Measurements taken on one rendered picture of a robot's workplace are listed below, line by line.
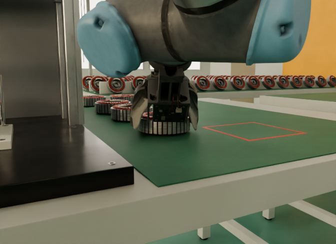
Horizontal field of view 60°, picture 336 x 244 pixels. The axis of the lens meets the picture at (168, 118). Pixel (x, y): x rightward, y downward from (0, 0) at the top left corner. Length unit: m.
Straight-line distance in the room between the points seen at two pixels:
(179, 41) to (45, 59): 0.54
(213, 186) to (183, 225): 0.05
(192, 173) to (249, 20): 0.21
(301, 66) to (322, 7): 0.69
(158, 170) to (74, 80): 0.31
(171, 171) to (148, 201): 0.08
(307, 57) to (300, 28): 3.73
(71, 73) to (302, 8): 0.46
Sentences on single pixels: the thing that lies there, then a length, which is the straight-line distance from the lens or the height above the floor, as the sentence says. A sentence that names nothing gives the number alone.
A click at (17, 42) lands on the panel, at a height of 0.94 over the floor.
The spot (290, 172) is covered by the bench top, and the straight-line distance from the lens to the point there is 0.43.
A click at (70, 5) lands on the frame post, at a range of 0.63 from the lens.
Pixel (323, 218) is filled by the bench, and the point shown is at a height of 0.18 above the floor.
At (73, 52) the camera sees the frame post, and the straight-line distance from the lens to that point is 0.62.
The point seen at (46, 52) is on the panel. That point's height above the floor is 0.92.
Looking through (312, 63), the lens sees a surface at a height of 1.00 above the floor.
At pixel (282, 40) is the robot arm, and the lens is 0.23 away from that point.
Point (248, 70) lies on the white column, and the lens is 4.41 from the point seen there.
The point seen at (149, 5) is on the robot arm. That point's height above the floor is 0.93.
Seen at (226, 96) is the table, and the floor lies 0.72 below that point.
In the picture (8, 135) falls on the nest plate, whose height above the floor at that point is 0.78.
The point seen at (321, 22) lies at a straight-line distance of 3.93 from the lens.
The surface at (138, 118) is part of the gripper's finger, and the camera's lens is 0.56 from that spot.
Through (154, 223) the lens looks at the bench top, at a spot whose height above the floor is 0.72.
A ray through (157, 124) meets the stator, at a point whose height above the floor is 0.77.
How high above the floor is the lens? 0.87
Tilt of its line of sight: 9 degrees down
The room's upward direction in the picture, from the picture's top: straight up
